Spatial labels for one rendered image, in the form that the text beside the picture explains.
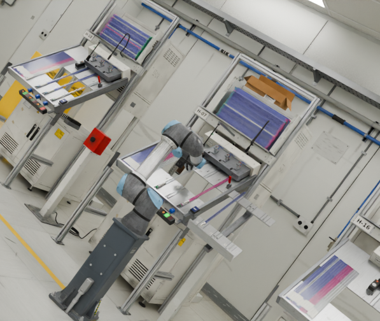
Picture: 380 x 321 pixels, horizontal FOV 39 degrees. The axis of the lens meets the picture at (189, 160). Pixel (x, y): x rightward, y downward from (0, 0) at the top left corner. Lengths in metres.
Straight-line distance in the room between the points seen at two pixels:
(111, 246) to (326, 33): 3.62
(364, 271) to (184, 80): 3.41
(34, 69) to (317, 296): 2.90
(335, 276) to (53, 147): 2.47
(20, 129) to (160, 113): 1.85
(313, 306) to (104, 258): 1.18
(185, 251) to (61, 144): 1.46
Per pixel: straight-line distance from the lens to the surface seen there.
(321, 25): 5.84
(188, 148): 3.01
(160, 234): 3.80
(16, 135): 4.84
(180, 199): 3.50
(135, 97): 4.74
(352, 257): 3.49
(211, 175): 3.73
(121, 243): 2.90
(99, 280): 2.96
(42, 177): 4.56
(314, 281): 3.24
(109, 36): 4.83
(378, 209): 3.73
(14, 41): 7.97
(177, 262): 3.71
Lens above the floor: 1.13
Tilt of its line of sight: 2 degrees down
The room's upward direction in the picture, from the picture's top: 36 degrees clockwise
